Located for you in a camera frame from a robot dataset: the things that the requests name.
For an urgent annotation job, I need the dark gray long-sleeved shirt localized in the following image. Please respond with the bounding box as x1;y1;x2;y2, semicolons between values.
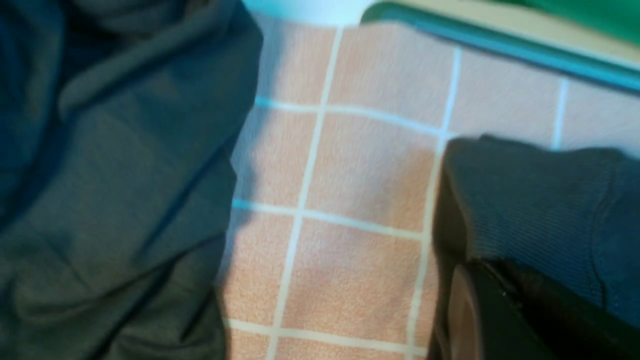
432;136;640;327

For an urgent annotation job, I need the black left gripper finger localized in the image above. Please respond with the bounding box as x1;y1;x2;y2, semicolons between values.
427;260;640;360

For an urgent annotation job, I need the dark gray crumpled garment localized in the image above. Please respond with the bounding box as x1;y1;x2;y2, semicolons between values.
0;0;263;360

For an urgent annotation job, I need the green backdrop cloth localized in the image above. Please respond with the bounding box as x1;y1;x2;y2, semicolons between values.
502;0;640;45

